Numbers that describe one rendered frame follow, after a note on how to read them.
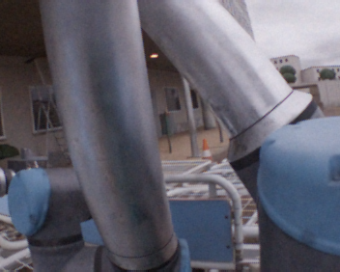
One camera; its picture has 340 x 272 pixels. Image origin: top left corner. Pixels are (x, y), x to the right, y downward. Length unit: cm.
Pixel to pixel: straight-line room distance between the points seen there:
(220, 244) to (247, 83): 49
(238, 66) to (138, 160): 16
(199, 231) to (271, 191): 56
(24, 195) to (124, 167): 17
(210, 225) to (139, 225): 45
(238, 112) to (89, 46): 19
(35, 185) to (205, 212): 46
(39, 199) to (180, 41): 26
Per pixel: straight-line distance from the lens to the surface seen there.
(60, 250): 37
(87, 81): 20
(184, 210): 70
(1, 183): 77
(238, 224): 68
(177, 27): 33
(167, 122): 709
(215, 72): 31
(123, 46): 20
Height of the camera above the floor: 93
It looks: 4 degrees down
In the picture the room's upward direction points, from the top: 8 degrees counter-clockwise
